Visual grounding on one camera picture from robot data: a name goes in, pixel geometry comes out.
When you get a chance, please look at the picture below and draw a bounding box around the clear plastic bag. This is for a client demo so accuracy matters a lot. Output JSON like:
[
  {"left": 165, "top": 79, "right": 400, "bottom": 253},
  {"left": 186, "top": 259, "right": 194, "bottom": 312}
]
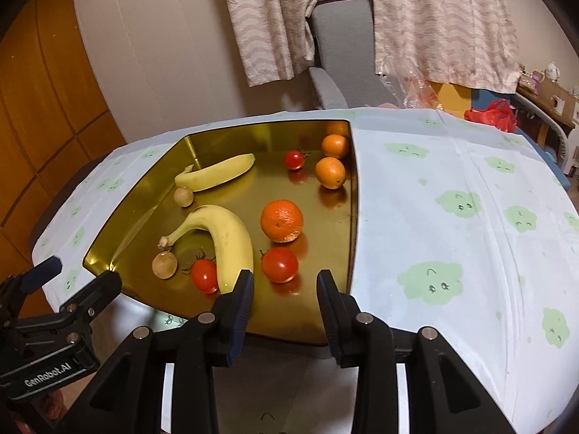
[{"left": 379, "top": 61, "right": 444, "bottom": 111}]

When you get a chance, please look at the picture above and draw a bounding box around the white green-patterned tablecloth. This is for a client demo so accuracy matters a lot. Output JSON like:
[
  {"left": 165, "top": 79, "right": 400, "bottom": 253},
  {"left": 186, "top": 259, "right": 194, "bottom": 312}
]
[{"left": 31, "top": 108, "right": 578, "bottom": 433}]

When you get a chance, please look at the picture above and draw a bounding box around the pink patterned curtain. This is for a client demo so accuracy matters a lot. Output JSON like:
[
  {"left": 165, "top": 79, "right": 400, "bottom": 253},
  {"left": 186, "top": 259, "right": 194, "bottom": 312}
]
[
  {"left": 227, "top": 0, "right": 321, "bottom": 87},
  {"left": 373, "top": 0, "right": 520, "bottom": 94}
]

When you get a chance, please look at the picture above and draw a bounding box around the brown longan fruit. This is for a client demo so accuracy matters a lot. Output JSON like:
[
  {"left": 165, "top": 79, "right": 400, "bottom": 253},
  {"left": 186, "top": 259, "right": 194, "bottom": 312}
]
[
  {"left": 173, "top": 187, "right": 194, "bottom": 208},
  {"left": 151, "top": 251, "right": 179, "bottom": 280}
]

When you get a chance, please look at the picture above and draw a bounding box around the pink patterned curtain left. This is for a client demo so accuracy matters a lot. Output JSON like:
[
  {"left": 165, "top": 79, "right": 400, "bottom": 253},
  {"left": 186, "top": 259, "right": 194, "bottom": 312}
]
[{"left": 227, "top": 0, "right": 321, "bottom": 87}]

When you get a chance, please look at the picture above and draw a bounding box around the dark gold-lined box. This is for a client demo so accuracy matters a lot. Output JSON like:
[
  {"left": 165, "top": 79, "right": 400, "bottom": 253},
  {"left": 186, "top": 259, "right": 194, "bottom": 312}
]
[{"left": 84, "top": 112, "right": 357, "bottom": 346}]

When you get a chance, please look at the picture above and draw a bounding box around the yellow banana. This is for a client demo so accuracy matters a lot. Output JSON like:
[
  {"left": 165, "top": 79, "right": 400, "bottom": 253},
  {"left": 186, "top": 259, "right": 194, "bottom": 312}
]
[
  {"left": 175, "top": 153, "right": 255, "bottom": 192},
  {"left": 158, "top": 205, "right": 253, "bottom": 294}
]

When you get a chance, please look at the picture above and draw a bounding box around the red plastic bag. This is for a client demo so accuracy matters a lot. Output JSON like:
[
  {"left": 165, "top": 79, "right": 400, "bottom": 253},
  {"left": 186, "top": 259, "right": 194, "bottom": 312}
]
[{"left": 464, "top": 99, "right": 517, "bottom": 133}]

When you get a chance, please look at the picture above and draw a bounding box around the wooden desk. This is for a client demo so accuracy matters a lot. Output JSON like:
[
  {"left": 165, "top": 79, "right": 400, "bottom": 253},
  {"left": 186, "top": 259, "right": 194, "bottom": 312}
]
[{"left": 513, "top": 71, "right": 578, "bottom": 163}]

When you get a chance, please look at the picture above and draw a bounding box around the pink patterned curtain right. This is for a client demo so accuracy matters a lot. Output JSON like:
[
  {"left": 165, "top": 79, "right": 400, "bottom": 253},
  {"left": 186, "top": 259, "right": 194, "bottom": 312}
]
[{"left": 373, "top": 0, "right": 520, "bottom": 94}]

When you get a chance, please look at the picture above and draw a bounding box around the grey armchair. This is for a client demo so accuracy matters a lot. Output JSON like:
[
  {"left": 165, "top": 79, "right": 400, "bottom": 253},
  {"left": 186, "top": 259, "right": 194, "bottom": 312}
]
[{"left": 308, "top": 0, "right": 398, "bottom": 110}]

